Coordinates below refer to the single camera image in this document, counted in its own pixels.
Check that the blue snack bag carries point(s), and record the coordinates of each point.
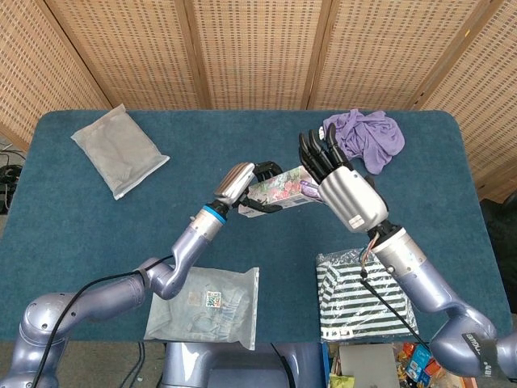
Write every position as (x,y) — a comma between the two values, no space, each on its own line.
(418,363)

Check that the frosted bag with jeans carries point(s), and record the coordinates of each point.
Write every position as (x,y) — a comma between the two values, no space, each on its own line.
(218,311)

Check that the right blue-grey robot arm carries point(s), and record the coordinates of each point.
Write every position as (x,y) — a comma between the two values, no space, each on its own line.
(428,283)

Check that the black chair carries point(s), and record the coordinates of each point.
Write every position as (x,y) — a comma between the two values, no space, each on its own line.
(501,218)

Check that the clear bag with striped shirt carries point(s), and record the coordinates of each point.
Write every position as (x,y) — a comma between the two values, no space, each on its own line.
(347,299)

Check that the blue felt table cover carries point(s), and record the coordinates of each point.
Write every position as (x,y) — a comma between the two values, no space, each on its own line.
(250,133)

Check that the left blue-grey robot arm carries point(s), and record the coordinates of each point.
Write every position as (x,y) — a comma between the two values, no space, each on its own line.
(121,291)

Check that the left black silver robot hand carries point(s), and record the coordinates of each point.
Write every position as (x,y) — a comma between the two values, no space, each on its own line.
(234,184)

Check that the crumpled purple cloth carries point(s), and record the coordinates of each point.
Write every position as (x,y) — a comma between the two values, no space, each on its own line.
(375,137)

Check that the woven bamboo folding screen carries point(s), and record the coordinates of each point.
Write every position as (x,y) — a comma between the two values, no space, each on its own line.
(258,52)

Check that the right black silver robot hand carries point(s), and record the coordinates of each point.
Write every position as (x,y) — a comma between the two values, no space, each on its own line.
(351,198)

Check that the floral toothpaste carton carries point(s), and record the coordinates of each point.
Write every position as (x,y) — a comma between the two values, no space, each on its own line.
(278,192)

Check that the blue-grey robot torso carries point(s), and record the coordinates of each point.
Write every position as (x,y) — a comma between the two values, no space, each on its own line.
(242,365)

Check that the frosted bag with grey garment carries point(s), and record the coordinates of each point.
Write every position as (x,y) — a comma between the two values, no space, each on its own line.
(117,149)

